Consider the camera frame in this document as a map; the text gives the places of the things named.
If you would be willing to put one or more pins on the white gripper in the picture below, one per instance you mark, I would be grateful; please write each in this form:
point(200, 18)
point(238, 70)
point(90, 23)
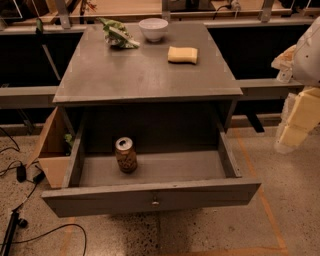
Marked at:
point(308, 61)

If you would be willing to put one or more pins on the orange soda can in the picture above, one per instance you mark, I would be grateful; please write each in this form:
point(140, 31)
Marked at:
point(126, 155)

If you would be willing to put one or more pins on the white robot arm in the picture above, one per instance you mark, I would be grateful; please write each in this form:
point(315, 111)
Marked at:
point(305, 70)

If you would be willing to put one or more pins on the open grey drawer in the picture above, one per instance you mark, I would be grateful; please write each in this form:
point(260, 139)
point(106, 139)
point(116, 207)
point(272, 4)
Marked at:
point(184, 161)

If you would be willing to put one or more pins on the grey cabinet counter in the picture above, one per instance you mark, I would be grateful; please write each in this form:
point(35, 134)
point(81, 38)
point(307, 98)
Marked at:
point(99, 74)

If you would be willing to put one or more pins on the yellow sponge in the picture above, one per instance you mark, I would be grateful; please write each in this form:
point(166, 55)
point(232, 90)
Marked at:
point(182, 55)

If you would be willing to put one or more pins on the white ceramic bowl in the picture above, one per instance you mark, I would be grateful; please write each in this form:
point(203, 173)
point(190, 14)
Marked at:
point(153, 29)

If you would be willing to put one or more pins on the green chip bag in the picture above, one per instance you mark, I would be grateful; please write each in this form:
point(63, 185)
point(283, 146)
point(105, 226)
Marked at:
point(117, 35)

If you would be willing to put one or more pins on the cardboard box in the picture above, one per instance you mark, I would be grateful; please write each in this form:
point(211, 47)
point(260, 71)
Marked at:
point(51, 148)

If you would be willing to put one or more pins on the black power adapter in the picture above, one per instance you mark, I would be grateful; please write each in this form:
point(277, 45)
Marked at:
point(21, 173)

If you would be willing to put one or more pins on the black tripod leg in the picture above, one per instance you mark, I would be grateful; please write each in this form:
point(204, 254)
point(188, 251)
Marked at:
point(15, 221)

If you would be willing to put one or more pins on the grey side rail shelf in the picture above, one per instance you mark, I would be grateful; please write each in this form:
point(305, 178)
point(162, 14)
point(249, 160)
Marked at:
point(27, 97)

